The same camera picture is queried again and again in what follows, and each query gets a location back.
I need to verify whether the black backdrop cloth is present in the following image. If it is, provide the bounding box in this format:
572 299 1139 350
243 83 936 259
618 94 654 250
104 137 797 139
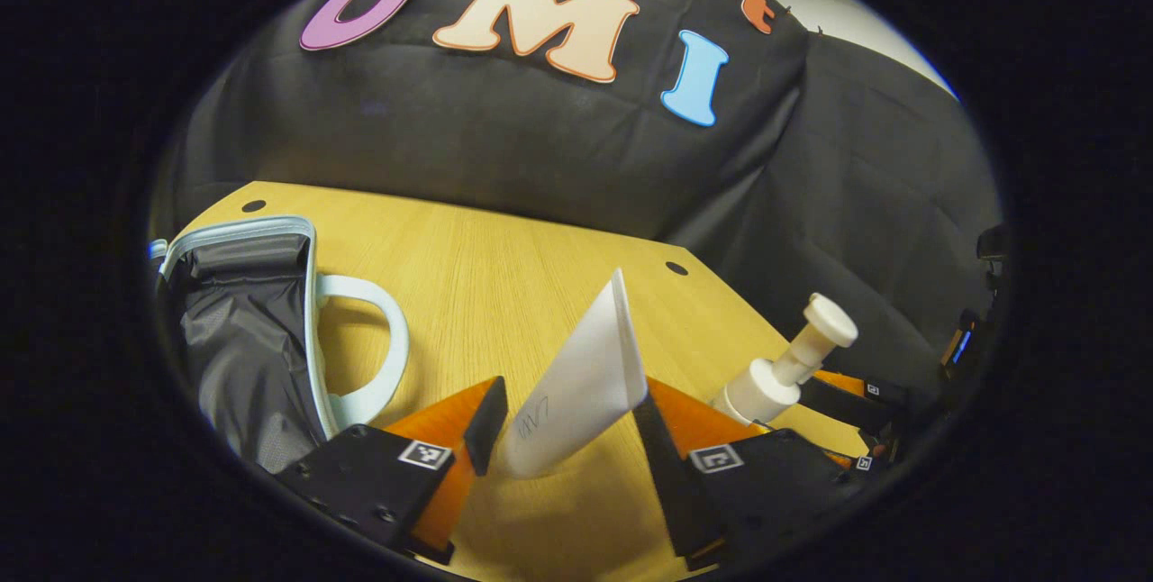
167 0 1005 403

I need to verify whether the light blue suitcase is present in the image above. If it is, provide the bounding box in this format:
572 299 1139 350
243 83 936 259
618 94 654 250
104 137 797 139
149 215 411 475

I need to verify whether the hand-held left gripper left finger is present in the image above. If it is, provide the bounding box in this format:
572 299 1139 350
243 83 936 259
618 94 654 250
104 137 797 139
275 376 509 566

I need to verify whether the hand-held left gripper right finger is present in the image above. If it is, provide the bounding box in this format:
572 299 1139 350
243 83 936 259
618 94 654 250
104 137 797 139
632 377 864 571

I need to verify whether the white squeeze tube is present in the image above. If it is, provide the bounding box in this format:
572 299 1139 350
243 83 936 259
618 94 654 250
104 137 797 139
497 268 650 481

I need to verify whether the white pump bottle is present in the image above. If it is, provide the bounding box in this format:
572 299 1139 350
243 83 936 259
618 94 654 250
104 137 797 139
711 293 859 428

